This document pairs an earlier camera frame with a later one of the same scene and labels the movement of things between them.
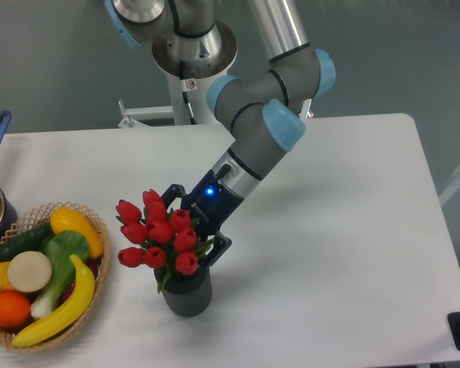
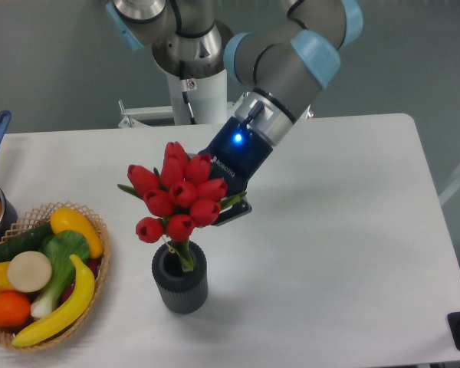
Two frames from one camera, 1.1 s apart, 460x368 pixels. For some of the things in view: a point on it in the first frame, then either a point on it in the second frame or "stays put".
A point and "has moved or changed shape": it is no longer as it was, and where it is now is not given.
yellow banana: [67, 316] stays put
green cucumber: [30, 240] stays put
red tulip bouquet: [169, 236] has moved or changed shape
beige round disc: [29, 271] stays put
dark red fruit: [94, 264] stays put
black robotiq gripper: [210, 205] to [237, 151]
